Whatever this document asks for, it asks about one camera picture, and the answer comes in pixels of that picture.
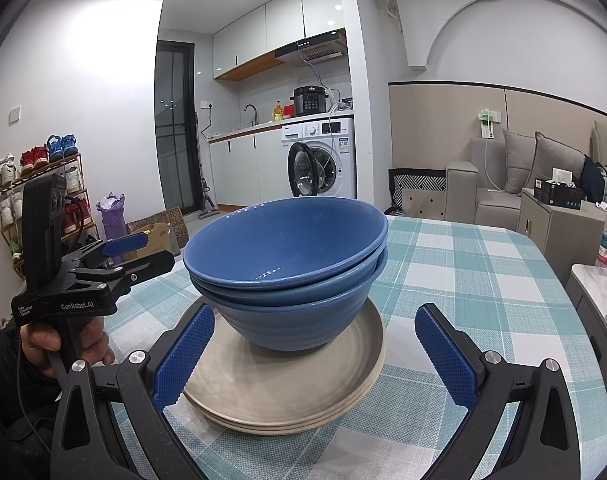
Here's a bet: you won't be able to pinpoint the teal checked tablecloth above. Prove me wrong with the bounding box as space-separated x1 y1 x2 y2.
103 215 607 480

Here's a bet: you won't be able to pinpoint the cream plate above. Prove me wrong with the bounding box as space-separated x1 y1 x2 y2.
203 360 384 436
196 350 387 430
183 296 385 423

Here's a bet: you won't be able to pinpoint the shoe rack with shoes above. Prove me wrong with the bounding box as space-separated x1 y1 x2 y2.
0 132 99 261

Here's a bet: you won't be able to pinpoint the grey side cabinet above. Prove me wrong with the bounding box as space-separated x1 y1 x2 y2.
516 187 607 286

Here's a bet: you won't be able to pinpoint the black framed glass door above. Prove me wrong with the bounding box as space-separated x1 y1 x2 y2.
154 40 198 216

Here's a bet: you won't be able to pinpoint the black box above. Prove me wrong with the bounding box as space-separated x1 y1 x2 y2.
533 178 583 209

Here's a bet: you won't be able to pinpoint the white wall cabinets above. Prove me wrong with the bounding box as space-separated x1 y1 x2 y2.
213 0 347 81

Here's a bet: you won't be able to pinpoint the black pressure cooker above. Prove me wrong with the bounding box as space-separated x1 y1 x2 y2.
289 86 328 118

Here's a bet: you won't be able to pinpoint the grey sofa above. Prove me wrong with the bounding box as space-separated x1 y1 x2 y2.
444 120 607 226

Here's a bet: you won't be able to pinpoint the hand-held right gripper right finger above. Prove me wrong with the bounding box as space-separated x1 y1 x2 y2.
414 302 581 480

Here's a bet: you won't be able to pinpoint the dark jacket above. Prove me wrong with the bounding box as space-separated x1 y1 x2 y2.
581 156 607 203

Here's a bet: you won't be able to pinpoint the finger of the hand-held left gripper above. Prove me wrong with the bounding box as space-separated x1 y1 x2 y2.
76 232 151 268
103 249 176 306

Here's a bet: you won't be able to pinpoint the green wall charger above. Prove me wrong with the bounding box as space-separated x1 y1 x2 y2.
476 108 501 139

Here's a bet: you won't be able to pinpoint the range hood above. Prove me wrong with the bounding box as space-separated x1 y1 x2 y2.
274 30 347 67

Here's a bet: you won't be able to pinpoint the grey floor mop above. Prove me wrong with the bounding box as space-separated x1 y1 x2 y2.
196 110 219 218

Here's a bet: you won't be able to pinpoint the cardboard box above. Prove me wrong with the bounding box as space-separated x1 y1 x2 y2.
123 222 181 261

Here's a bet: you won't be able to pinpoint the white washing machine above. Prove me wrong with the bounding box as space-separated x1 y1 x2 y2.
282 117 357 200

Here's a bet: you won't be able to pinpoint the white marble coffee table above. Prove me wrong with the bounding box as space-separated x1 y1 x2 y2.
566 262 607 346

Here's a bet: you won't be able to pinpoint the person's left hand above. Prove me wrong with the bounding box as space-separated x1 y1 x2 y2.
19 316 116 379

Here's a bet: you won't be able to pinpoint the grey cushion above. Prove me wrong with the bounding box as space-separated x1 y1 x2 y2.
522 131 587 196
502 128 539 195

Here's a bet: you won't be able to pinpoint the black white patterned mat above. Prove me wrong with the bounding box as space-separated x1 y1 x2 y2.
387 168 448 220

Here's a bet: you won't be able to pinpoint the purple bag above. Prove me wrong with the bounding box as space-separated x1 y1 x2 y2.
96 191 129 241

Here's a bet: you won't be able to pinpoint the white kitchen base cabinet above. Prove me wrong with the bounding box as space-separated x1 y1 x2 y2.
208 127 290 211

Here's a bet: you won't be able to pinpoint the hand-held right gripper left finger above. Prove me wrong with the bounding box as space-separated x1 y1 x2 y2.
50 302 216 480

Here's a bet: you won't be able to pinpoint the brown patterned box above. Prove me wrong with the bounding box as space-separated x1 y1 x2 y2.
126 207 190 251

